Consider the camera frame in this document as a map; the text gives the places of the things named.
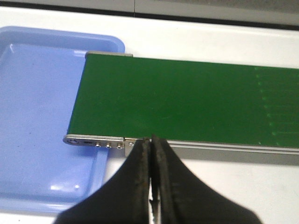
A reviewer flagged green conveyor belt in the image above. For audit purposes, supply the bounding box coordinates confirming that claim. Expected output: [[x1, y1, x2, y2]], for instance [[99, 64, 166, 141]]
[[67, 53, 299, 148]]

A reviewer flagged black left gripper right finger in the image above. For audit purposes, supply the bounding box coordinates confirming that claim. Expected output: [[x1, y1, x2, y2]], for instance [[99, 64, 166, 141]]
[[151, 135, 261, 224]]

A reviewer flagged blue plastic tray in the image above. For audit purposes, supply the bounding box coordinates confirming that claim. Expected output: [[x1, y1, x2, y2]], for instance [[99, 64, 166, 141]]
[[0, 26, 125, 213]]

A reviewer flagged aluminium conveyor frame rail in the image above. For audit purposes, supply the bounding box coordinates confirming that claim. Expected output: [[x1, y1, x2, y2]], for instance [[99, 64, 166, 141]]
[[63, 51, 299, 164]]

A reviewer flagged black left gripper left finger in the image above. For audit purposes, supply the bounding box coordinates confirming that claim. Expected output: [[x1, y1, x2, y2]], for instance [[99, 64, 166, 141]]
[[55, 140, 150, 224]]

